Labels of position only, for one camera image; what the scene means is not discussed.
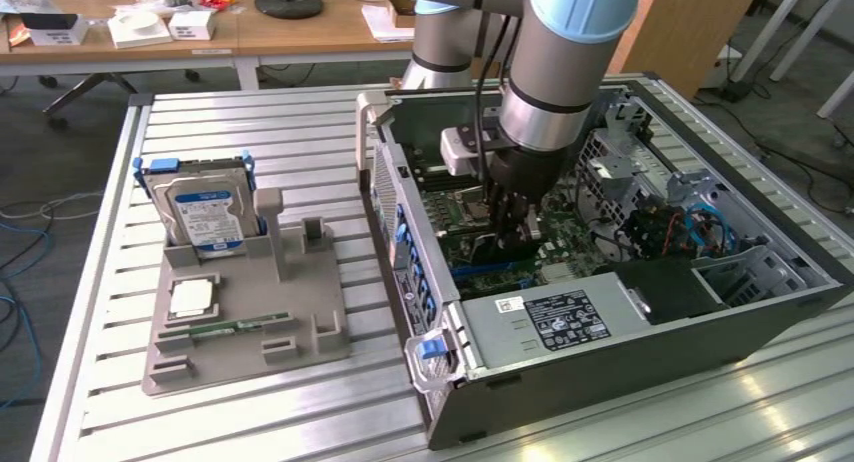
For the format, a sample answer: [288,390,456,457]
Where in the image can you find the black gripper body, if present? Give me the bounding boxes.
[484,148,570,204]

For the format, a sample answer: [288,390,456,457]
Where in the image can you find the graphics card with metal bracket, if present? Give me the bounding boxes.
[459,231,542,271]

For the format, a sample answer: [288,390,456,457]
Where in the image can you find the CPU socket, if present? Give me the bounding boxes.
[452,187,492,228]

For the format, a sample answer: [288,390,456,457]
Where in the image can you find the green motherboard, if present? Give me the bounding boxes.
[414,156,602,303]

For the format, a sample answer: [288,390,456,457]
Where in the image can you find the blue expansion slot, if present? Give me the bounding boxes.
[452,261,520,279]

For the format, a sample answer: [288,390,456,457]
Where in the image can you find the perforated metal drive cage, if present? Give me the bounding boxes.
[572,99,675,243]

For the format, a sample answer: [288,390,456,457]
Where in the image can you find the grey power supply unit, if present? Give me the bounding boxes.
[459,274,652,371]

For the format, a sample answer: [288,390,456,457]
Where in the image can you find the blue plastic case latch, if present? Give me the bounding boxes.
[412,333,447,364]

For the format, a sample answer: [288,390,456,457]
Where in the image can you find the open black PC case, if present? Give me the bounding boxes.
[355,75,846,452]

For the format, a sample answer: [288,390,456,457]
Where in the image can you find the black floor box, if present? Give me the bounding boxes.
[716,79,753,103]

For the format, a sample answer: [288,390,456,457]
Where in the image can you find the white paper stack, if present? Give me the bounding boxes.
[362,4,419,43]

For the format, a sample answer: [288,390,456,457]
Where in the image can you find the wooden cabinet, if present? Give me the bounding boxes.
[603,0,766,91]

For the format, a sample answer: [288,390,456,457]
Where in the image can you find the metal disk bay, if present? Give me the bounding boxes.
[690,244,810,308]

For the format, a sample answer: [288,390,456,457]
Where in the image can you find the grey plastic parts rack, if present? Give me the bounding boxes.
[139,186,352,398]

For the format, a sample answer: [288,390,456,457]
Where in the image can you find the green RAM stick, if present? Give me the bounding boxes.
[159,315,292,339]

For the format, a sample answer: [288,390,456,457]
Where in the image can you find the black round lamp base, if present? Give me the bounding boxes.
[252,0,327,20]

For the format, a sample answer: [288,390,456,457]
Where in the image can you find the silver CPU chip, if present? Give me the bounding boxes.
[165,280,219,319]

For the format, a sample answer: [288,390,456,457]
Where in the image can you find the small white labelled box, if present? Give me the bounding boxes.
[165,10,217,42]

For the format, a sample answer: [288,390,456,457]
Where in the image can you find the white box with round hole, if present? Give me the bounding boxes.
[107,9,173,50]

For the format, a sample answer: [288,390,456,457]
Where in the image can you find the white box with black top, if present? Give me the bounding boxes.
[17,12,91,47]

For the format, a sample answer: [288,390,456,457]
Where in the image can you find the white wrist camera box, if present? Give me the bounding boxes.
[439,116,510,177]

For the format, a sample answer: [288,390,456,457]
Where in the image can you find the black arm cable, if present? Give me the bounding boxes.
[471,11,516,179]

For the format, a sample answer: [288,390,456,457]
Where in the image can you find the black wire bundle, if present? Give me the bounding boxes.
[586,201,668,261]

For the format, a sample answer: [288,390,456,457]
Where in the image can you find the red wire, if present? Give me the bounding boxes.
[656,206,692,256]

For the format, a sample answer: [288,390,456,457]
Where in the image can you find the blue wire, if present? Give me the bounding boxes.
[684,201,740,257]

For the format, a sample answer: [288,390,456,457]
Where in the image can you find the wooden desk with white frame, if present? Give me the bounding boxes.
[0,0,606,91]

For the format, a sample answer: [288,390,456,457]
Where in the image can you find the hard disk with blue bracket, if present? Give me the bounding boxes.
[131,151,263,261]

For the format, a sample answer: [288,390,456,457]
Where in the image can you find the white table frame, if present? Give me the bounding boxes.
[730,0,854,119]

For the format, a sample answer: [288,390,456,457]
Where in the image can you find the white floor cable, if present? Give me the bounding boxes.
[0,190,103,221]

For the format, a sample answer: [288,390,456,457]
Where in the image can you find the blue floor cable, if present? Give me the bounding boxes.
[0,221,53,409]

